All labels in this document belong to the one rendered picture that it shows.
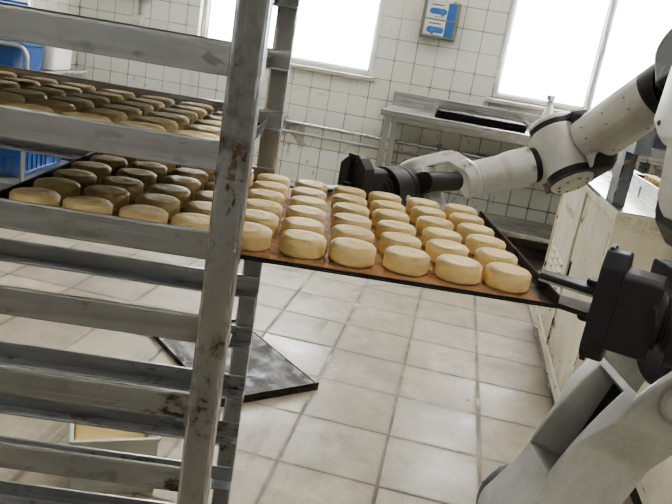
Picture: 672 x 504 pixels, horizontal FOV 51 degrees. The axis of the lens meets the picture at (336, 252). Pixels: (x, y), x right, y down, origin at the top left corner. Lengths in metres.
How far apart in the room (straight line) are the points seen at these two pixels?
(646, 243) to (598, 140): 1.17
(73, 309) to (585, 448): 0.67
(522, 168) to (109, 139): 0.80
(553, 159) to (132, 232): 0.81
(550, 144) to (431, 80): 4.11
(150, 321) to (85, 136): 0.19
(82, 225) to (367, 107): 4.78
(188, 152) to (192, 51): 0.09
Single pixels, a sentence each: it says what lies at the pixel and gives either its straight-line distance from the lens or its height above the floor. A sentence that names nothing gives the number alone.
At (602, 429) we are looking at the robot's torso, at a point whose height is 0.76.
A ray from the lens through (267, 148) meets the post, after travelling 1.10.
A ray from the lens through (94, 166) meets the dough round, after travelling 0.96.
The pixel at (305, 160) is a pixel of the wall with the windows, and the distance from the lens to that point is 5.56.
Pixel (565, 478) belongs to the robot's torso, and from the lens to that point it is 1.04.
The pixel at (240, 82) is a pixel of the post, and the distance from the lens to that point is 0.64.
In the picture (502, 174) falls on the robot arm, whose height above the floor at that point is 1.01.
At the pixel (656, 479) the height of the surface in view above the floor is 0.20.
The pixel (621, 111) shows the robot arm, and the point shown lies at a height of 1.15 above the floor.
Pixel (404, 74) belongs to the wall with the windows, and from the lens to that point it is 5.40.
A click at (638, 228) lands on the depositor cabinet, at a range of 2.41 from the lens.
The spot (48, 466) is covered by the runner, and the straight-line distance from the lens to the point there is 0.85.
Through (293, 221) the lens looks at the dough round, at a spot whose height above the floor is 0.97.
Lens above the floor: 1.16
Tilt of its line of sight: 15 degrees down
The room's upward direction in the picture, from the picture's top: 10 degrees clockwise
